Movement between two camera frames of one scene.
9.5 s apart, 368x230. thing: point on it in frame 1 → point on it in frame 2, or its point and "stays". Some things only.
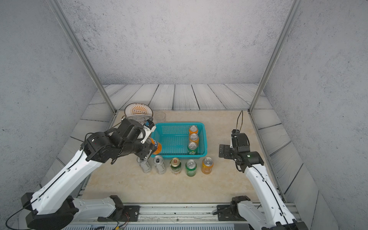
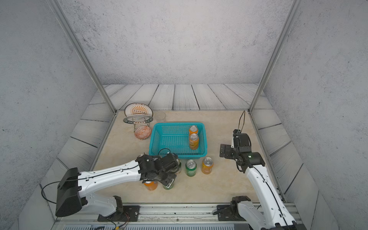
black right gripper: (226, 153) stays
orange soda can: (193, 129) stays
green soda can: (192, 148) → (166, 188)
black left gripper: (149, 149) → (171, 180)
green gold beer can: (175, 166) stays
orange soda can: (194, 138) stays
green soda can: (191, 167) stays
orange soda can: (207, 165) stays
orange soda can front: (158, 144) → (151, 185)
